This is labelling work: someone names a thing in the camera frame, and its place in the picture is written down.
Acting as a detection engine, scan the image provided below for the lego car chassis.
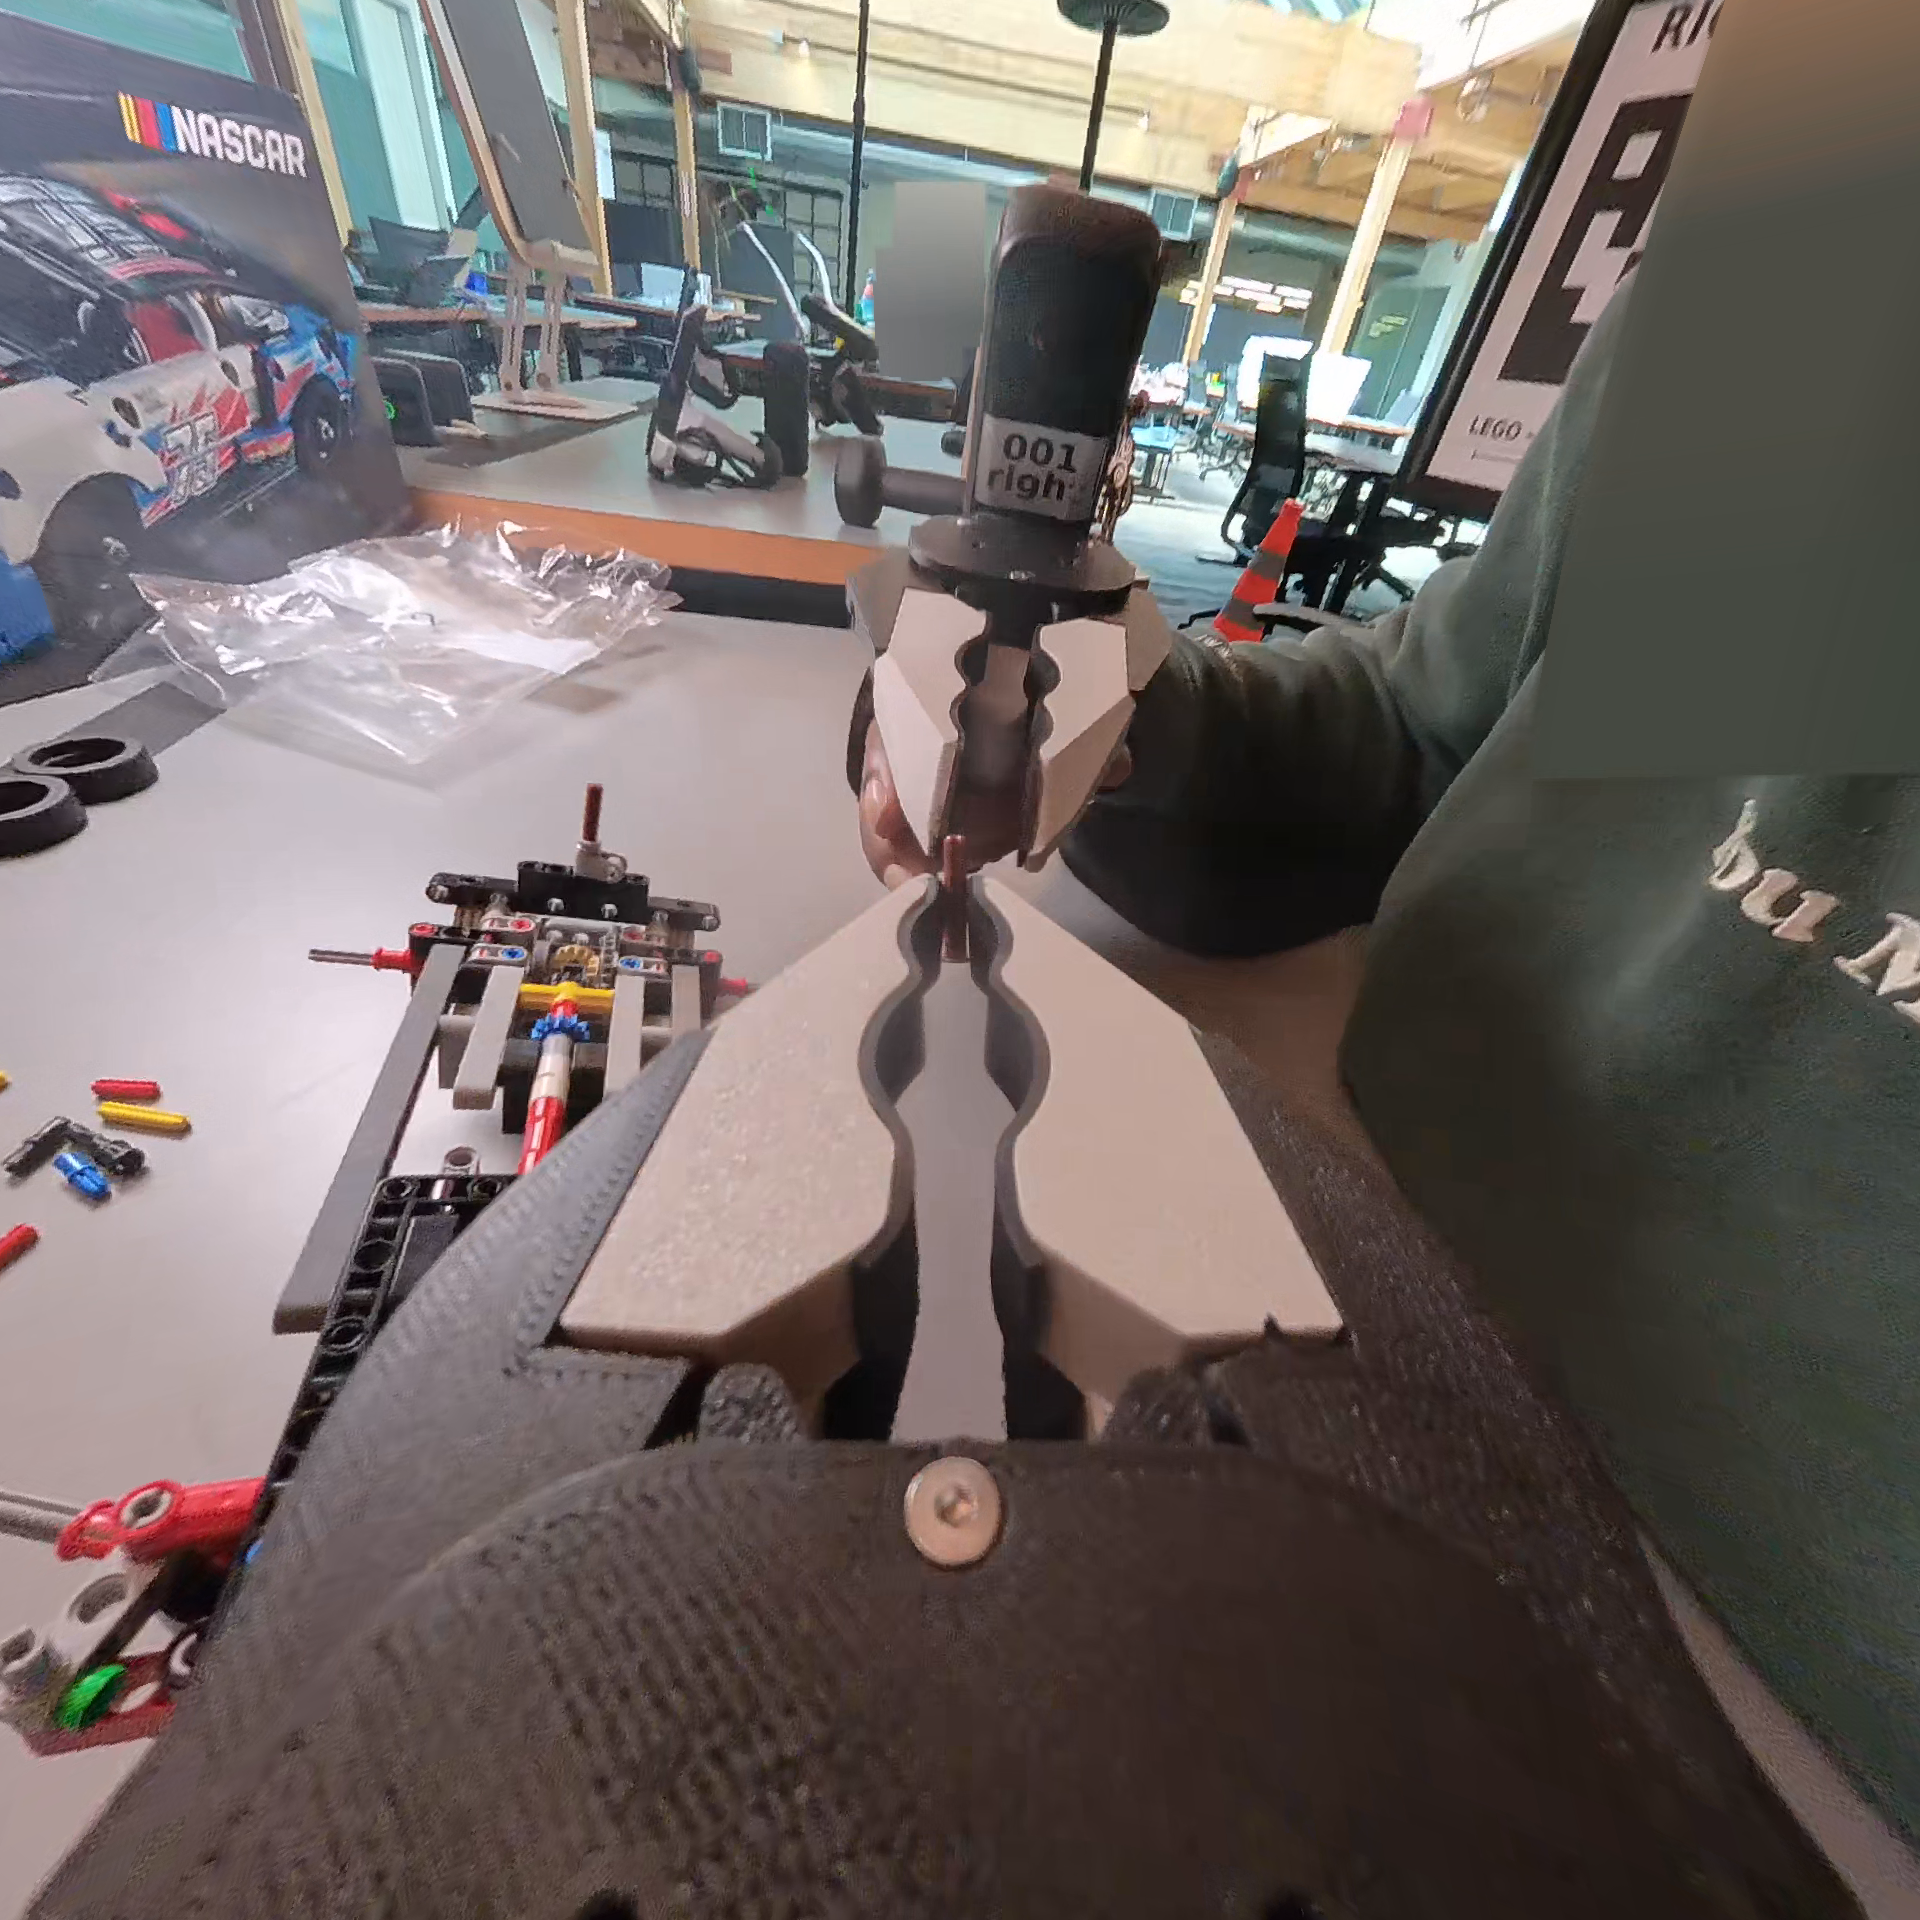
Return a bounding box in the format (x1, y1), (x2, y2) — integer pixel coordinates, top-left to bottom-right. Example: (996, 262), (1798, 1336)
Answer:
(0, 816), (749, 1760)

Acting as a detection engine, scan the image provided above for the lego race car box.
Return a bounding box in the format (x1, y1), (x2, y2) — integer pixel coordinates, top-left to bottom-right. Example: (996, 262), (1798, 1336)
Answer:
(0, 16), (416, 710)

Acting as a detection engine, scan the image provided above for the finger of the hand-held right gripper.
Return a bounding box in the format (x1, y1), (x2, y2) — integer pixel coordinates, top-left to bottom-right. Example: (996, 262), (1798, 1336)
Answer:
(1025, 612), (1176, 873)
(868, 587), (996, 874)

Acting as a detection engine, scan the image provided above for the person's right forearm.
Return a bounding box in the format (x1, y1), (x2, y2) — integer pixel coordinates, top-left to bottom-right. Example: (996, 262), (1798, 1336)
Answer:
(1060, 511), (1532, 964)

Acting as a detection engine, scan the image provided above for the black office chair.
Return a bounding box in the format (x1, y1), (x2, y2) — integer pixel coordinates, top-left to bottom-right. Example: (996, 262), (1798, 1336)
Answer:
(1216, 353), (1322, 567)

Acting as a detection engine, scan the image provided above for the black framed marker sign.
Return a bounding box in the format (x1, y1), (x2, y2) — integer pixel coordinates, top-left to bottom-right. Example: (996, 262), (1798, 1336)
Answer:
(1394, 0), (1717, 520)

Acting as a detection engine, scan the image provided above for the black and white device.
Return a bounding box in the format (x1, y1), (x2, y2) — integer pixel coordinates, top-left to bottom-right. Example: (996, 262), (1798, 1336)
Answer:
(646, 308), (815, 490)

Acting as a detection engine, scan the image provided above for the pile of lego pins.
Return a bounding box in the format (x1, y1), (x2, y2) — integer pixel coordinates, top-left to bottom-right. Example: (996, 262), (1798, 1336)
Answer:
(0, 1067), (191, 1277)

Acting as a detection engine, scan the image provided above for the person's right hand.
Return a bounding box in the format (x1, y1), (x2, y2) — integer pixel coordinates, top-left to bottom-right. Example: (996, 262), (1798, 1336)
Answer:
(848, 676), (944, 897)

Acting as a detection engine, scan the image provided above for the empty clear plastic bag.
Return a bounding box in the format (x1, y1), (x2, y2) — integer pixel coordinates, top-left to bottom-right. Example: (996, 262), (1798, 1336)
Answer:
(91, 525), (682, 772)

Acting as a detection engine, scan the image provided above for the grey side table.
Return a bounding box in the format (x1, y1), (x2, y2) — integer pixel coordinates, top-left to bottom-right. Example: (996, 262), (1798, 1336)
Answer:
(390, 383), (962, 632)

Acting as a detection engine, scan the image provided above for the black battery charger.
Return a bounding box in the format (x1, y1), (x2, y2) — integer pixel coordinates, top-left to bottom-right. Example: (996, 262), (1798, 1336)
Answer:
(367, 353), (485, 451)

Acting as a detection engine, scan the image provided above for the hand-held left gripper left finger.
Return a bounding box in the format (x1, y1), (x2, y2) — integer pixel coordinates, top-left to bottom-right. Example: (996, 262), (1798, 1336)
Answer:
(559, 877), (944, 1438)

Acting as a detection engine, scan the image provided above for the curved plywood stand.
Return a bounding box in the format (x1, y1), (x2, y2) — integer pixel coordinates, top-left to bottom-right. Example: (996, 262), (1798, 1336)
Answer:
(422, 0), (638, 423)

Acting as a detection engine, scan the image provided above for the black rubber lego tire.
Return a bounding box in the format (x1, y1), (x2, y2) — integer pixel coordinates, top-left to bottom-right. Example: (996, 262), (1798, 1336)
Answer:
(5, 734), (161, 806)
(0, 772), (87, 858)

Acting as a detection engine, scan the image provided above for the black lego beam subassembly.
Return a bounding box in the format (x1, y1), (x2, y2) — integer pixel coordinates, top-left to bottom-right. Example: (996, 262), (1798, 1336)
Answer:
(513, 832), (656, 925)

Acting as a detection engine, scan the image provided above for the black rounded device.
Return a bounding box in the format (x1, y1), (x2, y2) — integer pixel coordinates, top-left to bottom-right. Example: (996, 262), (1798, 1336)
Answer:
(829, 433), (977, 529)

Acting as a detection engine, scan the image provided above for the black stand pole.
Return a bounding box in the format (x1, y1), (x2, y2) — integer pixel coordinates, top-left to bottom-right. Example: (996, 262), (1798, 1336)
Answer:
(1054, 0), (1171, 194)

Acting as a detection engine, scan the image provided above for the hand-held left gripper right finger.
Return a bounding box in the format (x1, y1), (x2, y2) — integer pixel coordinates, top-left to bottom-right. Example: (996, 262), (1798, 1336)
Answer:
(966, 877), (1345, 1439)

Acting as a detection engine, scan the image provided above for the orange traffic cone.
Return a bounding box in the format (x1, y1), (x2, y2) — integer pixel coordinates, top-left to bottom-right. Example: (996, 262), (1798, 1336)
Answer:
(1207, 501), (1304, 642)

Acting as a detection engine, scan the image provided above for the person's torso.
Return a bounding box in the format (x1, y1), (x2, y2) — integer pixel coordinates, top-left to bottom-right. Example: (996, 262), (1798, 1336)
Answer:
(1339, 780), (1920, 1849)

